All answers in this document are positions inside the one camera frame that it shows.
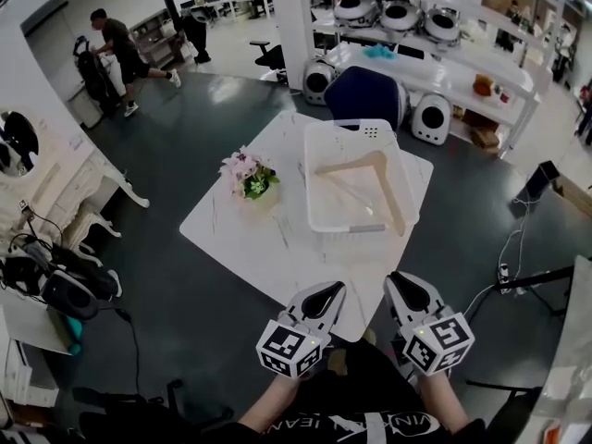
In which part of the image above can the black cable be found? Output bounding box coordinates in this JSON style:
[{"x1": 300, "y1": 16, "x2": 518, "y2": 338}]
[{"x1": 113, "y1": 306, "x2": 142, "y2": 398}]

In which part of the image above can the white side table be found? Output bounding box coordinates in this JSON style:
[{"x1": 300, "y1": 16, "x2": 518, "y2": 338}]
[{"x1": 536, "y1": 254, "x2": 592, "y2": 444}]

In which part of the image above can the white cable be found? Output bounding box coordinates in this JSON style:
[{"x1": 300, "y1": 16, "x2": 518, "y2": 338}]
[{"x1": 463, "y1": 195, "x2": 534, "y2": 323}]

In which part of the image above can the dark blue office chair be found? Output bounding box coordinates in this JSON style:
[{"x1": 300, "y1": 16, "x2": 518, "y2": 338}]
[{"x1": 323, "y1": 66, "x2": 409, "y2": 132}]

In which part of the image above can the person's right forearm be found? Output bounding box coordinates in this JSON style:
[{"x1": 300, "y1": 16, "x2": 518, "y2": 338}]
[{"x1": 417, "y1": 371, "x2": 472, "y2": 434}]

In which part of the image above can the black wheeled bag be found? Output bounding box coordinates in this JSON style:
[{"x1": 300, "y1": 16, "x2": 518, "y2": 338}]
[{"x1": 72, "y1": 36, "x2": 122, "y2": 116}]

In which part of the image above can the white flat board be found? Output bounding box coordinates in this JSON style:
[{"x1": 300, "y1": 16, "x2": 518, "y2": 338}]
[{"x1": 0, "y1": 302, "x2": 71, "y2": 356}]

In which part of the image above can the orange packet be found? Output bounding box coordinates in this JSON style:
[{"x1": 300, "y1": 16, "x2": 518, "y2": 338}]
[{"x1": 472, "y1": 73, "x2": 496, "y2": 98}]

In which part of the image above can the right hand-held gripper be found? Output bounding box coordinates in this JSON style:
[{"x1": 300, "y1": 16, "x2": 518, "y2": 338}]
[{"x1": 383, "y1": 270, "x2": 475, "y2": 377}]

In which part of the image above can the small cardboard box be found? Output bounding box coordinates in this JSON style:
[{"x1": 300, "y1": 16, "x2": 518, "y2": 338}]
[{"x1": 471, "y1": 127, "x2": 501, "y2": 151}]

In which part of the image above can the person's left forearm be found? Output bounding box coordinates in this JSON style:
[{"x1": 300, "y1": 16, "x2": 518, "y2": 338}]
[{"x1": 238, "y1": 373, "x2": 302, "y2": 434}]

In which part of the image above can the black office chair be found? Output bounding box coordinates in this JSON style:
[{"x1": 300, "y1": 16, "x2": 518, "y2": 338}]
[{"x1": 249, "y1": 39, "x2": 289, "y2": 83}]

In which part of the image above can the black chair base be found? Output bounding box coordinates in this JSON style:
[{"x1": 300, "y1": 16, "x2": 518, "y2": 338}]
[{"x1": 71, "y1": 376, "x2": 235, "y2": 435}]

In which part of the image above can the round white domed appliance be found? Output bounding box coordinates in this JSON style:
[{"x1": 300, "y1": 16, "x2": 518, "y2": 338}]
[
  {"x1": 379, "y1": 0, "x2": 425, "y2": 34},
  {"x1": 422, "y1": 6, "x2": 462, "y2": 45},
  {"x1": 333, "y1": 0, "x2": 382, "y2": 30}
]

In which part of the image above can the black tripod stand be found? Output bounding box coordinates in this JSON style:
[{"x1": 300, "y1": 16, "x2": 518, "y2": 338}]
[{"x1": 493, "y1": 265, "x2": 575, "y2": 317}]

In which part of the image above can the white plastic container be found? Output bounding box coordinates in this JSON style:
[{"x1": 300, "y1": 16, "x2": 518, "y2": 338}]
[{"x1": 302, "y1": 118, "x2": 420, "y2": 235}]

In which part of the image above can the black headset device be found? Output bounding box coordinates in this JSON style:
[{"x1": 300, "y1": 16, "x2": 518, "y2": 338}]
[{"x1": 40, "y1": 269, "x2": 101, "y2": 322}]

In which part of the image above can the pink flower pot plant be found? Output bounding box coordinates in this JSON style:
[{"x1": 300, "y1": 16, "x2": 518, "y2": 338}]
[{"x1": 217, "y1": 145, "x2": 281, "y2": 205}]

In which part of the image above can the white pet carrier backpack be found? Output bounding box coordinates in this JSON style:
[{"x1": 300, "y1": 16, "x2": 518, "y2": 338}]
[
  {"x1": 411, "y1": 92, "x2": 454, "y2": 146},
  {"x1": 302, "y1": 57, "x2": 342, "y2": 107}
]

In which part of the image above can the white low cabinet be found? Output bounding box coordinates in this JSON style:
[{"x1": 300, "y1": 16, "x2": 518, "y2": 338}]
[{"x1": 0, "y1": 339, "x2": 60, "y2": 407}]

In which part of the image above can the teal tool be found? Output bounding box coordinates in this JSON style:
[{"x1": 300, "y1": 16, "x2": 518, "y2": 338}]
[{"x1": 63, "y1": 314, "x2": 87, "y2": 356}]

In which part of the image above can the black open box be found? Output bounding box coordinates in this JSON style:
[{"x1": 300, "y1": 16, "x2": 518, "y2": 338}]
[{"x1": 524, "y1": 159, "x2": 563, "y2": 204}]

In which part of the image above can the white shelving rack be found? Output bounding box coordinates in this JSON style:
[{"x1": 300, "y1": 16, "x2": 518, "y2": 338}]
[{"x1": 298, "y1": 0, "x2": 566, "y2": 157}]

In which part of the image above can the wooden clothes hanger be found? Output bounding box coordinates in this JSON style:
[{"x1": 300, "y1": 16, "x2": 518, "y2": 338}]
[{"x1": 314, "y1": 150, "x2": 409, "y2": 238}]

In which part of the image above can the round mirror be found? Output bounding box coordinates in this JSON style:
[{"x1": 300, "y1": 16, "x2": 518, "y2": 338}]
[{"x1": 0, "y1": 110, "x2": 41, "y2": 176}]

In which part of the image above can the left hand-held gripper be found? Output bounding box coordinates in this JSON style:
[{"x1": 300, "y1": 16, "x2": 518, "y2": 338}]
[{"x1": 256, "y1": 280, "x2": 347, "y2": 379}]

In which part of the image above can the white ornate dresser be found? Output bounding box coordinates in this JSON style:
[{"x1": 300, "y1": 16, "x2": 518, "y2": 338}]
[{"x1": 0, "y1": 107, "x2": 152, "y2": 268}]

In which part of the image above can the large cardboard box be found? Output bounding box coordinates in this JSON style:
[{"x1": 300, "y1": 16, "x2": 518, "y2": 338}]
[{"x1": 551, "y1": 172, "x2": 592, "y2": 222}]

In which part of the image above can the person's black printed shirt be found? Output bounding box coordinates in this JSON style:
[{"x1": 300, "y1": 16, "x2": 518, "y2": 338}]
[{"x1": 184, "y1": 339, "x2": 487, "y2": 444}]

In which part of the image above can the teal cloth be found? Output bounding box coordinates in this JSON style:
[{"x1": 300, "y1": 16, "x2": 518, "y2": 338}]
[{"x1": 362, "y1": 43, "x2": 399, "y2": 62}]

